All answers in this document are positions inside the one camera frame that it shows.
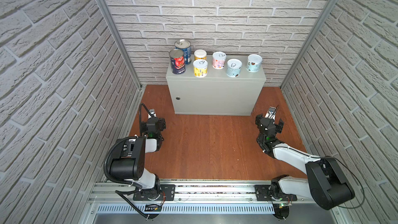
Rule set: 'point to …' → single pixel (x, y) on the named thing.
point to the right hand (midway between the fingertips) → (271, 115)
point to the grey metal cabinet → (216, 94)
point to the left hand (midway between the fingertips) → (151, 118)
